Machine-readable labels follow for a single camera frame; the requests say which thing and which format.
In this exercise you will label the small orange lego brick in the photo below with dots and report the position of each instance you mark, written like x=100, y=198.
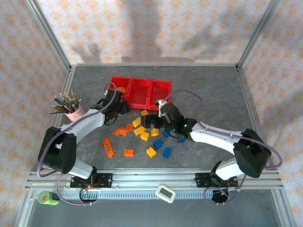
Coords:
x=129, y=127

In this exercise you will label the large orange arch lego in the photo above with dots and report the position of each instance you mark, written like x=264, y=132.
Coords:
x=118, y=132

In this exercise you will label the flat yellow eight-stud lego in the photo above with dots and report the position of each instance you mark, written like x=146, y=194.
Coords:
x=139, y=130

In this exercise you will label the pink metal cup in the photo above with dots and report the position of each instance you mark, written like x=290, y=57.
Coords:
x=76, y=114

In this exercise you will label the green pencil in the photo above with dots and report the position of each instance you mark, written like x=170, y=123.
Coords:
x=75, y=101

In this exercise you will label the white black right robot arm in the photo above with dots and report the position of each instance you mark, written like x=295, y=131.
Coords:
x=213, y=137

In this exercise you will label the yellow pencil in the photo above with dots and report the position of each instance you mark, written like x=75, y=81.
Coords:
x=68, y=98

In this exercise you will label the blue lego brick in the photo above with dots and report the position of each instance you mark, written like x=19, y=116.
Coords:
x=167, y=152
x=165, y=134
x=181, y=140
x=157, y=144

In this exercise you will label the green tape roll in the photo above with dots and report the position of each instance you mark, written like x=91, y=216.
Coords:
x=48, y=198

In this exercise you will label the flat orange lego brick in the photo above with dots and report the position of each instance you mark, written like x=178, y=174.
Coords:
x=129, y=152

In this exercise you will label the red plastic bin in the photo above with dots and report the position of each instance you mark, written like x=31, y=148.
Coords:
x=119, y=81
x=140, y=93
x=161, y=91

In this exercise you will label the yellow sloped lego brick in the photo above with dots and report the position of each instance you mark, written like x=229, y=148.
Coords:
x=145, y=136
x=155, y=132

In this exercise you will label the long orange pegged lego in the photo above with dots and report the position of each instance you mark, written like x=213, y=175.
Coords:
x=108, y=147

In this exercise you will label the aluminium frame post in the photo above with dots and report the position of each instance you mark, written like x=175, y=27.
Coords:
x=50, y=37
x=256, y=35

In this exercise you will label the pink cup of pencils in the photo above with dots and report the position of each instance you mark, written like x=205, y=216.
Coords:
x=66, y=92

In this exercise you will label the black pencil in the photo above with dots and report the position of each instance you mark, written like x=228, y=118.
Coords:
x=59, y=112

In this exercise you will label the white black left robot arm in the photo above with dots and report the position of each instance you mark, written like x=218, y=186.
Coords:
x=85, y=120

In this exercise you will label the small orange curved lego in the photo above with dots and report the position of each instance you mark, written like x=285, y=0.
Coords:
x=122, y=89

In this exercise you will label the wide aluminium base rail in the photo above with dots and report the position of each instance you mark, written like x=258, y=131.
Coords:
x=151, y=177

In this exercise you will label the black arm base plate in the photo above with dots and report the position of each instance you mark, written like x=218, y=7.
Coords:
x=201, y=179
x=105, y=180

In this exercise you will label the white digital timer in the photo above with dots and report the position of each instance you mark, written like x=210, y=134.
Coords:
x=166, y=193

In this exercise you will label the thin aluminium table edge rail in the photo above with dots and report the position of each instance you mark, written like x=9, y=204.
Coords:
x=154, y=65

